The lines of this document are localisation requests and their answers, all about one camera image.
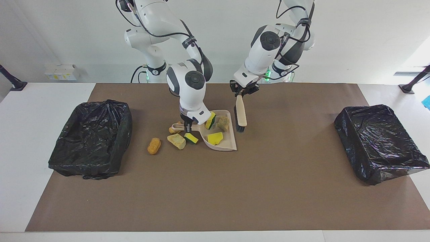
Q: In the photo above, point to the orange striped foam chunk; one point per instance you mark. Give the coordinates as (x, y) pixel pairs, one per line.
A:
(174, 129)

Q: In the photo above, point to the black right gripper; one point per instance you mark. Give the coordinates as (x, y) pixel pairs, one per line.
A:
(185, 118)

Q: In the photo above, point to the yellow and green sponge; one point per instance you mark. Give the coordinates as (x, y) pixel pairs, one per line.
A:
(190, 137)

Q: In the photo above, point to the black camera stand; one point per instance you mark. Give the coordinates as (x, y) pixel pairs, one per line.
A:
(411, 85)
(13, 82)

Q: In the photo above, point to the notched yellow sponge piece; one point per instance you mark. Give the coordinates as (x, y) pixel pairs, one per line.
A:
(211, 121)

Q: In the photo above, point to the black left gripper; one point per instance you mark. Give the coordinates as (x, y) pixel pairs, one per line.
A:
(247, 88)

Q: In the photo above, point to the bin with black bag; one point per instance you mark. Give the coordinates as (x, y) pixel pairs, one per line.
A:
(90, 141)
(379, 144)

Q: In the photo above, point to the blue object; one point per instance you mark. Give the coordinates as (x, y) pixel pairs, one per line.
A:
(427, 102)

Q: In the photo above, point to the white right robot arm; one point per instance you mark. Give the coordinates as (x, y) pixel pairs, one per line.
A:
(188, 84)

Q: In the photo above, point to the beige plastic dustpan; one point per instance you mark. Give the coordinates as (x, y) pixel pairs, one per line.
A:
(230, 141)

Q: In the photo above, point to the pale rock-like foam chunk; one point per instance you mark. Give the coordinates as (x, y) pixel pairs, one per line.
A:
(176, 141)

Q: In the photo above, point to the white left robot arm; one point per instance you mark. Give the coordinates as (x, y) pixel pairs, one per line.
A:
(265, 50)

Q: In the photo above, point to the brown table mat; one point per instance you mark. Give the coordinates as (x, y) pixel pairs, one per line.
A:
(268, 188)

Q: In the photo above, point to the beige hand brush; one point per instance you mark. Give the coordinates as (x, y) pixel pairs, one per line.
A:
(241, 114)

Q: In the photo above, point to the brown oblong foam piece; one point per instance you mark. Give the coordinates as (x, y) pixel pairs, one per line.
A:
(154, 146)

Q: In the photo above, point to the white wall socket box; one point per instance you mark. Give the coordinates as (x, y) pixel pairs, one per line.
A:
(62, 72)

